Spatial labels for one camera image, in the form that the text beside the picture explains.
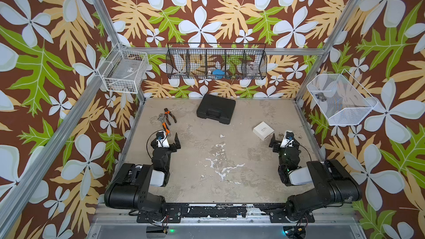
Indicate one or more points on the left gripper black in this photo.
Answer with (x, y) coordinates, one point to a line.
(167, 147)

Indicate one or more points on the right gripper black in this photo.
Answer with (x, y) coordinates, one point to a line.
(283, 147)

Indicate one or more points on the white drawer jewelry box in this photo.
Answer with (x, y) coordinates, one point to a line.
(263, 130)

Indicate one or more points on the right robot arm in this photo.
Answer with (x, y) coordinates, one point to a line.
(333, 185)

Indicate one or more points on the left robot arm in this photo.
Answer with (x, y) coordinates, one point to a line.
(130, 188)

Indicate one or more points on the orange black utility knife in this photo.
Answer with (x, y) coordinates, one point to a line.
(166, 129)

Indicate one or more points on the orange black pliers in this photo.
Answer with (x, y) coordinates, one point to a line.
(168, 115)

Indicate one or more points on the black plastic tool case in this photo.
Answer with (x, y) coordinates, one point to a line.
(216, 108)

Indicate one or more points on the dark object in mesh basket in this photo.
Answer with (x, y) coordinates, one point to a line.
(321, 97)

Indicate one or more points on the blue object in basket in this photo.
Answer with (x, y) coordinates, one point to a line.
(218, 74)

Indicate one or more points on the white mesh basket right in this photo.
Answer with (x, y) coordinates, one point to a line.
(348, 101)

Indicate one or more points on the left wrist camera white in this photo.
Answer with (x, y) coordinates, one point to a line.
(161, 139)

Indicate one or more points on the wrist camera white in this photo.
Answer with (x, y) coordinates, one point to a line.
(161, 139)
(288, 140)

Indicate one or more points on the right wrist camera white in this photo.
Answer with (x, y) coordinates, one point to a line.
(288, 140)

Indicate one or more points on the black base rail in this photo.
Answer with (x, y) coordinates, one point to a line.
(174, 213)

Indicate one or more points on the black wire basket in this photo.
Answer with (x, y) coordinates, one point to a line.
(239, 61)

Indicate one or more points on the white wire basket left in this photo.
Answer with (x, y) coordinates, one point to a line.
(123, 69)

